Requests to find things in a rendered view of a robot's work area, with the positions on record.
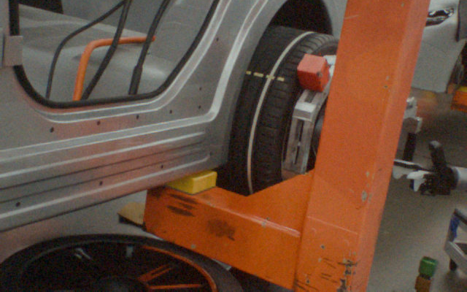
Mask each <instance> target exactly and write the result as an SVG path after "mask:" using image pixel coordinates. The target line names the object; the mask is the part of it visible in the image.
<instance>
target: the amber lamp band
mask: <svg viewBox="0 0 467 292"><path fill-rule="evenodd" d="M433 283H434V277H433V278H432V279H431V280H427V279H425V278H422V277H420V276H419V275H417V277H416V281H415V284H414V287H415V289H416V290H418V291H420V292H431V291H432V289H433Z"/></svg>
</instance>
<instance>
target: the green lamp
mask: <svg viewBox="0 0 467 292"><path fill-rule="evenodd" d="M438 263H439V261H438V260H435V259H432V258H430V257H428V256H423V257H422V258H421V259H420V265H419V268H418V272H419V273H422V274H425V275H426V276H429V277H433V276H434V275H435V273H436V270H437V266H438Z"/></svg>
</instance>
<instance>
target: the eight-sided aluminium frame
mask: <svg viewBox="0 0 467 292"><path fill-rule="evenodd" d="M323 58H327V61H328V68H329V72H330V76H331V78H332V73H333V69H334V66H335V62H336V55H326V56H323ZM331 78H330V80H329V81H328V83H327V85H326V87H325V89H324V91H323V92H322V93H319V92H317V93H316V95H315V97H314V98H313V96H314V94H315V92H316V91H311V90H307V89H305V91H304V92H303V93H302V94H301V97H300V99H299V100H297V102H296V105H295V107H294V110H293V115H292V118H293V119H292V123H291V128H290V136H289V140H288V144H287V152H286V156H285V164H284V166H283V168H282V181H283V182H284V181H286V180H289V179H291V178H293V177H296V176H299V175H300V174H303V173H306V172H305V170H306V166H307V162H308V157H309V150H310V146H311V142H312V135H313V131H314V123H315V121H316V118H317V114H318V111H319V110H320V108H321V106H322V104H323V102H324V101H325V98H326V96H327V95H328V93H329V89H330V85H331ZM312 98H313V100H312ZM311 100H312V103H310V101H311ZM302 122H303V123H304V127H303V131H302V135H301V143H300V147H299V152H298V158H297V164H296V165H294V163H295V158H296V151H297V147H298V139H299V135H300V130H301V124H302Z"/></svg>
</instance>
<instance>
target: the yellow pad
mask: <svg viewBox="0 0 467 292"><path fill-rule="evenodd" d="M216 179H217V172H213V171H211V170H209V171H205V172H202V173H199V174H195V175H192V176H189V177H186V178H182V179H180V180H176V181H174V182H169V183H166V184H164V185H162V186H166V187H168V188H172V189H174V190H176V191H180V192H183V193H186V194H189V195H191V196H193V195H195V194H197V193H201V192H203V191H207V190H210V189H212V188H216V185H215V184H216Z"/></svg>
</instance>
